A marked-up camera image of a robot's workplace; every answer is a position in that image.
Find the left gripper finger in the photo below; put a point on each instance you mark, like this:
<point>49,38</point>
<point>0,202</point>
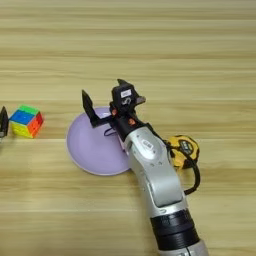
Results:
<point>4,123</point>

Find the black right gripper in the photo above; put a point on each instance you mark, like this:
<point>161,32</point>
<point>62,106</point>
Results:
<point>115,115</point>

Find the colourful puzzle cube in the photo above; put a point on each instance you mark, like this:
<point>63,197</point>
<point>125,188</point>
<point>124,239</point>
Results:
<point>23,118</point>

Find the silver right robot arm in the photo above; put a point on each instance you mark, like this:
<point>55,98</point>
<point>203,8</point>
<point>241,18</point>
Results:
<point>160,180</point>

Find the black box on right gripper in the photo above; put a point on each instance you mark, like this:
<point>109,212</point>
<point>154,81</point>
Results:
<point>124,95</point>

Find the purple round plate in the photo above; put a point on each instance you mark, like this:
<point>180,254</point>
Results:
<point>93,150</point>

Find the yellow black tape measure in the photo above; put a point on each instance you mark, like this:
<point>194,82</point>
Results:
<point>186,145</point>

